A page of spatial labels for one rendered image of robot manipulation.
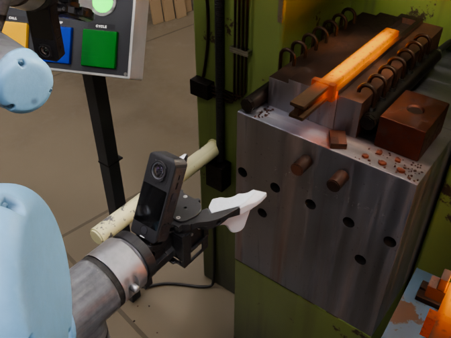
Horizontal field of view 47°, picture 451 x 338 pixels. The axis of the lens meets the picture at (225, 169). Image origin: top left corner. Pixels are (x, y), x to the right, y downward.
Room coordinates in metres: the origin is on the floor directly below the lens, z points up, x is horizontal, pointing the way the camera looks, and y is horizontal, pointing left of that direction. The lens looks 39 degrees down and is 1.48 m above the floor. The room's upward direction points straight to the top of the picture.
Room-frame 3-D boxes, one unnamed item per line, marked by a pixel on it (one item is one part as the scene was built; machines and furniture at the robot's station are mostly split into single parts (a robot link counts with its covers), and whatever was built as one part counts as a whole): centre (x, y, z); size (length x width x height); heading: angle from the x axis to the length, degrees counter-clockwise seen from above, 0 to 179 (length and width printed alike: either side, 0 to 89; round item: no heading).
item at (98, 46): (0.99, 0.26, 1.01); 0.07 x 0.05 x 0.07; 78
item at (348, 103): (1.03, -0.29, 0.96); 0.42 x 0.20 x 0.09; 143
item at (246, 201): (0.53, -0.02, 0.97); 0.09 x 0.03 x 0.06; 106
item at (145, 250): (0.49, 0.09, 0.97); 0.12 x 0.08 x 0.09; 142
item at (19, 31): (1.03, 0.45, 1.01); 0.07 x 0.05 x 0.07; 78
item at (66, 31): (1.01, 0.36, 1.01); 0.07 x 0.05 x 0.07; 78
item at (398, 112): (0.80, -0.34, 0.95); 0.12 x 0.09 x 0.07; 143
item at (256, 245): (1.00, -0.34, 0.69); 0.56 x 0.38 x 0.45; 143
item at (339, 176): (0.73, -0.21, 0.87); 0.04 x 0.03 x 0.03; 143
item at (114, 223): (1.00, 0.16, 0.62); 0.44 x 0.05 x 0.05; 143
